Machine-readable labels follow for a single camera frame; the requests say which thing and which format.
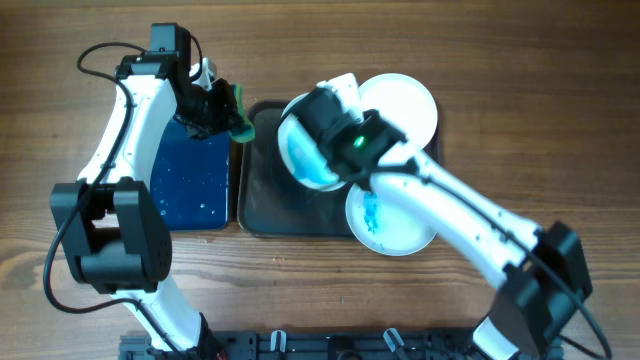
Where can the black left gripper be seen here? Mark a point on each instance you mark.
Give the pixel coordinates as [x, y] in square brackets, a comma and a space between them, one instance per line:
[227, 119]

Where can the green yellow sponge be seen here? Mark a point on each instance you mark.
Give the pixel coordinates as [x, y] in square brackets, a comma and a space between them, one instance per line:
[243, 131]

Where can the white plate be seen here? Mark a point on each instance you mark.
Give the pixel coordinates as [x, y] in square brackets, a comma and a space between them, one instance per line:
[405, 103]
[383, 227]
[301, 156]

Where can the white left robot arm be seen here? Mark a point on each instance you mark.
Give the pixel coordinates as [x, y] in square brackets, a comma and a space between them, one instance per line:
[108, 227]

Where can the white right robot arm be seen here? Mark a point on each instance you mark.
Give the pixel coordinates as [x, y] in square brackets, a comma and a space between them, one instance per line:
[375, 134]

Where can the black water tray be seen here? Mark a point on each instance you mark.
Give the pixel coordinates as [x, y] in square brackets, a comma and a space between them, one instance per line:
[190, 180]

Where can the grey metal tray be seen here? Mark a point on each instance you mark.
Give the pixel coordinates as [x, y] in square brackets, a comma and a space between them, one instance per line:
[271, 203]

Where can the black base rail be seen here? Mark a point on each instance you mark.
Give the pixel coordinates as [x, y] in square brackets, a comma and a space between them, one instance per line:
[391, 344]

